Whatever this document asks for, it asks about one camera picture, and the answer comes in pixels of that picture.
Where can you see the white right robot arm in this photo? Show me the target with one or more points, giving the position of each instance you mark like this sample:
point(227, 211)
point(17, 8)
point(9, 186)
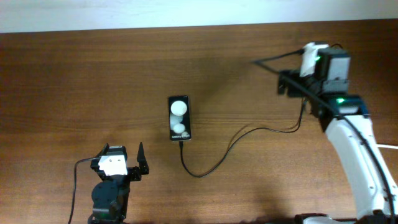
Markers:
point(346, 121)

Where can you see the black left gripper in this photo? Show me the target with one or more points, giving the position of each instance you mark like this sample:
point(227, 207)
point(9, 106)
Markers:
point(135, 172)

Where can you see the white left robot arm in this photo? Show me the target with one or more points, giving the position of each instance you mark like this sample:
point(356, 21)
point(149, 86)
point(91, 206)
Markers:
point(110, 196)

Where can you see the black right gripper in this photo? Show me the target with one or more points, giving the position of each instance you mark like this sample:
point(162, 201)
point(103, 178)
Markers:
point(295, 75)

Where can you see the black Galaxy flip phone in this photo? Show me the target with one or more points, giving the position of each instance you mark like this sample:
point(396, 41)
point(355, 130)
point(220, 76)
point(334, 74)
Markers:
point(179, 118)

